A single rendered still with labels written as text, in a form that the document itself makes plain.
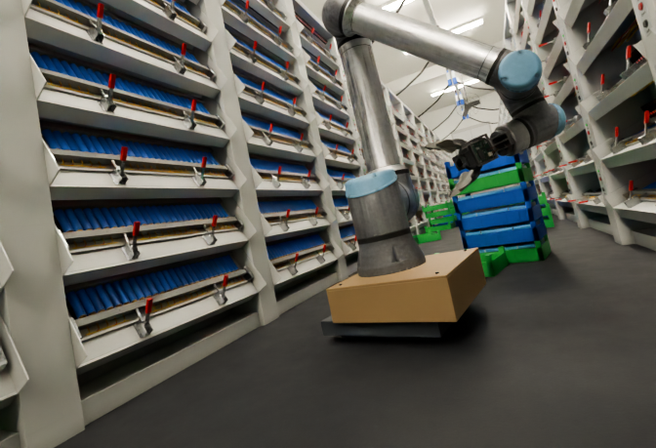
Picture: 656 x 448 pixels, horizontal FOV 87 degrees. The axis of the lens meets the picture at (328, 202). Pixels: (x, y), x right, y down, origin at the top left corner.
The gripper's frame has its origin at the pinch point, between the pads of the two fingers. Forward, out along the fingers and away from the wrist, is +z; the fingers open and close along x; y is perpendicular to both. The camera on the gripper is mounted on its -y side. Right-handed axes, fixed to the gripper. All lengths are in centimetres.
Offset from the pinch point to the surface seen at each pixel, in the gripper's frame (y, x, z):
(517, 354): 24.8, 38.4, 12.2
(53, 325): 16, -2, 91
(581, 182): -96, 32, -118
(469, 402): 36, 36, 27
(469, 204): -58, 15, -33
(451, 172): -60, -1, -33
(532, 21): -92, -64, -136
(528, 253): -47, 42, -41
